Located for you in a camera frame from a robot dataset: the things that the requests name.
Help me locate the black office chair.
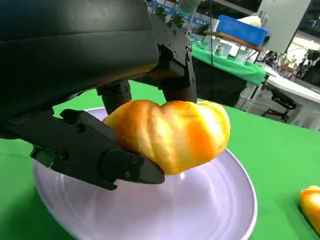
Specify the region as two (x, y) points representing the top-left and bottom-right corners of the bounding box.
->
(261, 88), (298, 124)

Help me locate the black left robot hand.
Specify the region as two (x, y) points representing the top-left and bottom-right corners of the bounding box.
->
(0, 0), (199, 192)

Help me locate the brown wooden board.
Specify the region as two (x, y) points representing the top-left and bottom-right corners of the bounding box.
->
(204, 29), (265, 53)

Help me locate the white background table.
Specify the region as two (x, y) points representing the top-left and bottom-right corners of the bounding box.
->
(264, 71), (320, 131)

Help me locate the lilac plate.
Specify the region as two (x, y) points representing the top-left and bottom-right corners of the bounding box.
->
(32, 107), (259, 240)

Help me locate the grey flat panel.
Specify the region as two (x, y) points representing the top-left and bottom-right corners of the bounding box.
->
(256, 0), (313, 55)

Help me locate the green table cloth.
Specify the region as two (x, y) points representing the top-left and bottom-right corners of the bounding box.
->
(0, 79), (320, 240)

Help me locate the orange white toy bread roll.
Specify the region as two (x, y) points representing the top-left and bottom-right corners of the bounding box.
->
(102, 99), (232, 176)
(299, 185), (320, 236)

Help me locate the thin black hanging cable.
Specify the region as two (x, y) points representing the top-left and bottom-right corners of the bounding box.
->
(208, 0), (215, 68)

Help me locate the blue plastic bin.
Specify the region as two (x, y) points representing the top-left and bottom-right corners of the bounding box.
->
(215, 14), (271, 44)

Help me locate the background green tablecloth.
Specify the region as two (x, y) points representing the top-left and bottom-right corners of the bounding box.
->
(191, 43), (268, 85)

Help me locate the pale yellow bundle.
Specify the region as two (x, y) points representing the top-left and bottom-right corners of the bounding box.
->
(236, 15), (262, 27)

